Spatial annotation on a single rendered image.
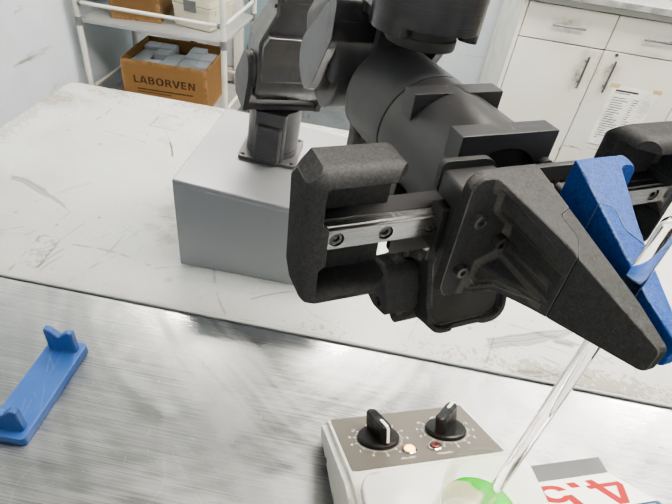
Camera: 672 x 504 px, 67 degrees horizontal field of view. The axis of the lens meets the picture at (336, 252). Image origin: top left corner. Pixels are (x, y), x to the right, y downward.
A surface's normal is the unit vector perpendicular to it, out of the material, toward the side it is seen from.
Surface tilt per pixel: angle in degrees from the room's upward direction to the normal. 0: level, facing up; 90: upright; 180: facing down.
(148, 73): 91
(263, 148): 91
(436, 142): 55
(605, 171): 19
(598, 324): 90
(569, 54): 90
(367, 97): 70
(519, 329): 0
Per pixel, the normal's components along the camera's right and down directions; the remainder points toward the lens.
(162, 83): -0.11, 0.64
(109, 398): 0.11, -0.76
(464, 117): -0.27, -0.65
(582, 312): -0.80, 0.31
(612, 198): 0.22, -0.51
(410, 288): 0.36, 0.35
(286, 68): 0.32, 0.57
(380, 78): -0.61, -0.42
